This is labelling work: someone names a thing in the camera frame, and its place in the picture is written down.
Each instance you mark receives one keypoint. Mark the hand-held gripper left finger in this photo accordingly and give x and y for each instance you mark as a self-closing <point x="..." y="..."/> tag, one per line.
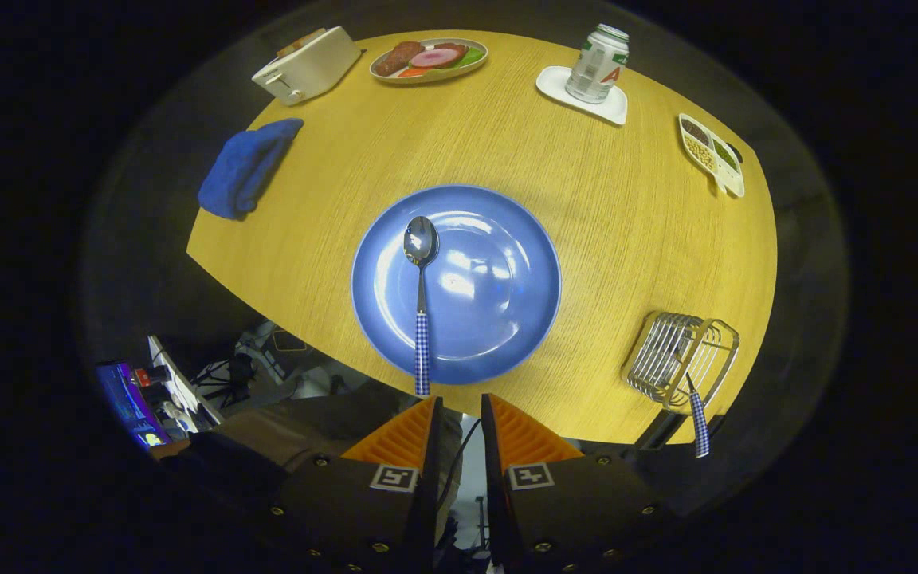
<point x="433" y="478"/>

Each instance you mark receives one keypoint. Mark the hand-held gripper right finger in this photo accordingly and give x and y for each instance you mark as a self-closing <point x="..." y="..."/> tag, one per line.
<point x="492" y="478"/>

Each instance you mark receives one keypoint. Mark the person's brown trousers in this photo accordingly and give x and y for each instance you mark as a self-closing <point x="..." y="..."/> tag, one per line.
<point x="307" y="430"/>

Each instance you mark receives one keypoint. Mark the blue round plate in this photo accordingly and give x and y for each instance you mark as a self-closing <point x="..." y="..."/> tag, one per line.
<point x="491" y="287"/>

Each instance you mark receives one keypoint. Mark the white power strip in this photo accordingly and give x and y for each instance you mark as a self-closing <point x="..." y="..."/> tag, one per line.
<point x="180" y="387"/>

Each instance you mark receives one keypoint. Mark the blue lit screen device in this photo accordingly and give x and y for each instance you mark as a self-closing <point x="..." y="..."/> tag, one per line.
<point x="128" y="402"/>

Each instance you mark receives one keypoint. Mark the blue folded towel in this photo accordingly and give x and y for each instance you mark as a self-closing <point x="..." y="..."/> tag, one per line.
<point x="248" y="167"/>

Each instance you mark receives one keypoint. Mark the white divided snack dish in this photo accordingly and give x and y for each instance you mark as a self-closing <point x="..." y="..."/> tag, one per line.
<point x="710" y="151"/>

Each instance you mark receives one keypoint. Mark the white coaster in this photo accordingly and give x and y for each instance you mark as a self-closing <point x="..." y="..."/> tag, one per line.
<point x="559" y="84"/>

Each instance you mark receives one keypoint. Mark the plate of meat and vegetables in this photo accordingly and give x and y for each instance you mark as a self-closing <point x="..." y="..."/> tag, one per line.
<point x="427" y="60"/>

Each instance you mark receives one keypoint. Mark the white and green drink can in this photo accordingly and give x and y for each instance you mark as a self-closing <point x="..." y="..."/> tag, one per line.
<point x="598" y="64"/>

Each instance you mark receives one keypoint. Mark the white toaster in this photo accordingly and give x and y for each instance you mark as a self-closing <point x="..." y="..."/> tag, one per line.
<point x="311" y="68"/>

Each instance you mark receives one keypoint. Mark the toast slices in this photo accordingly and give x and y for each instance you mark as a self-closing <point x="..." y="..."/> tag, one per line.
<point x="300" y="44"/>

